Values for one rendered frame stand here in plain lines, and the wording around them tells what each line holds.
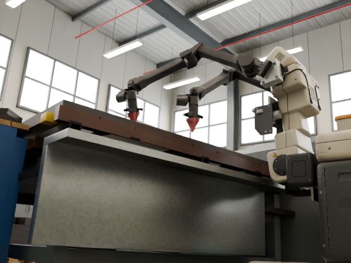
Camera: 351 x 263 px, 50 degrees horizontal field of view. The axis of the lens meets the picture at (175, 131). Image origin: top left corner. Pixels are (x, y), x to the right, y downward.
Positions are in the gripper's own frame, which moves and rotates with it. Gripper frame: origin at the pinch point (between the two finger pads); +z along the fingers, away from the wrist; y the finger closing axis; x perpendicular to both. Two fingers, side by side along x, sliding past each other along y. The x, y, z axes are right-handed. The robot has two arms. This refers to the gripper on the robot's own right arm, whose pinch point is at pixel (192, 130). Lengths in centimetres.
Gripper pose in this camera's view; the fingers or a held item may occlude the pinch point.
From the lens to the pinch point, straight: 209.0
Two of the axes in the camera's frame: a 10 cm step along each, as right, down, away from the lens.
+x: 6.6, -1.8, -7.3
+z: -0.6, 9.5, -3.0
